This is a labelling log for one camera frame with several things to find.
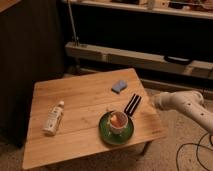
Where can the black striped eraser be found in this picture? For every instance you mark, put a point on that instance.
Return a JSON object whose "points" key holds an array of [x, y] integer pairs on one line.
{"points": [[132, 105]]}

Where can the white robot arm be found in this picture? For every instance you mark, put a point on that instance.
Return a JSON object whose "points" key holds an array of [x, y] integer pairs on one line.
{"points": [[189, 103]]}

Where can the blue sponge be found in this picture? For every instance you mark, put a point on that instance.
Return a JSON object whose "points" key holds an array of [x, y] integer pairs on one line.
{"points": [[119, 86]]}

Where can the cup with orange contents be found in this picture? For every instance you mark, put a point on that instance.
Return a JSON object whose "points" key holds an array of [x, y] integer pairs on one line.
{"points": [[117, 121]]}

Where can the green saucer plate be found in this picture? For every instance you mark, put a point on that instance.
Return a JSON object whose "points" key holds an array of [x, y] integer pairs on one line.
{"points": [[111, 138]]}

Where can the metal stand pole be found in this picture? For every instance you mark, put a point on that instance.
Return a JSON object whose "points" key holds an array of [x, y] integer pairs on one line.
{"points": [[76, 40]]}

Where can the white plastic bottle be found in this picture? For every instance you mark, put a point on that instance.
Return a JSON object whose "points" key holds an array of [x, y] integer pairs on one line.
{"points": [[54, 117]]}

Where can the long wooden shelf rail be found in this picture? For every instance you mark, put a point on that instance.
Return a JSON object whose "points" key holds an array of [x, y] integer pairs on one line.
{"points": [[138, 60]]}

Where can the black handle on shelf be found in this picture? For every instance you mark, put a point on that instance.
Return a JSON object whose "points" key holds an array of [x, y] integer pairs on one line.
{"points": [[176, 60]]}

